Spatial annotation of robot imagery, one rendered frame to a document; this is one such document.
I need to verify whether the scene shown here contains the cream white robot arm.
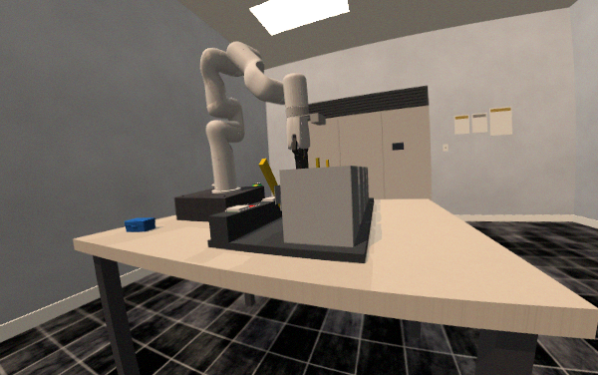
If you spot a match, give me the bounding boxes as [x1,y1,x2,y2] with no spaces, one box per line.
[200,42,326,193]

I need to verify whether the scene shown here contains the small blue box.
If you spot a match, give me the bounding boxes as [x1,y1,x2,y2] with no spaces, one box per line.
[125,217,155,232]

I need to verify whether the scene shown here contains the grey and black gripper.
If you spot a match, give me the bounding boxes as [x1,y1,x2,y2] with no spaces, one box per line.
[287,115,310,169]

